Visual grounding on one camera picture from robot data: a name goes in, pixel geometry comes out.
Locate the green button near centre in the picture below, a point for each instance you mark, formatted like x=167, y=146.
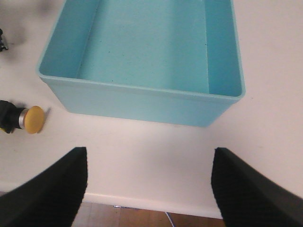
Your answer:
x=3, y=46

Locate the yellow button near box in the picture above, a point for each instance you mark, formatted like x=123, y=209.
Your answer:
x=29, y=119

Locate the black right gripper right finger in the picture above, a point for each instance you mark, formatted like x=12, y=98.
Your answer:
x=246, y=198

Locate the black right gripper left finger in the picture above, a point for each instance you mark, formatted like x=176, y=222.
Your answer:
x=50, y=199

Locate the light blue plastic box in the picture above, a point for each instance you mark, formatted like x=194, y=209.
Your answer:
x=170, y=61

